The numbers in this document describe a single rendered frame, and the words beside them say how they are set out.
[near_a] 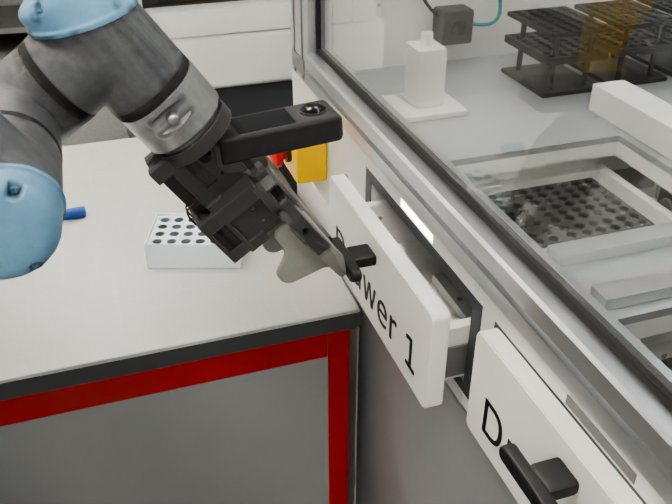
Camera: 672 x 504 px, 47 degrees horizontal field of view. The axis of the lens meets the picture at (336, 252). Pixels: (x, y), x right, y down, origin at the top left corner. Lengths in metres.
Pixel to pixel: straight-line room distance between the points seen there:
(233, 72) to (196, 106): 0.89
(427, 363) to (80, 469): 0.51
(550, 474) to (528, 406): 0.06
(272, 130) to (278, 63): 0.87
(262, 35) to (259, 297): 0.67
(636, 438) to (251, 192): 0.36
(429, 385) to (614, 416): 0.22
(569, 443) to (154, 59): 0.41
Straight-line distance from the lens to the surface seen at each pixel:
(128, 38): 0.61
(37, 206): 0.49
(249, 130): 0.68
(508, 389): 0.63
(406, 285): 0.71
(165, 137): 0.64
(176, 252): 1.03
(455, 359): 0.73
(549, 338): 0.60
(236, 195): 0.67
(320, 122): 0.69
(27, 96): 0.62
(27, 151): 0.53
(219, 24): 1.49
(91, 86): 0.62
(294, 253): 0.72
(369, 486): 1.19
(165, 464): 1.06
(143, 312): 0.98
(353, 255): 0.77
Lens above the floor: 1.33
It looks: 32 degrees down
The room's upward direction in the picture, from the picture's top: straight up
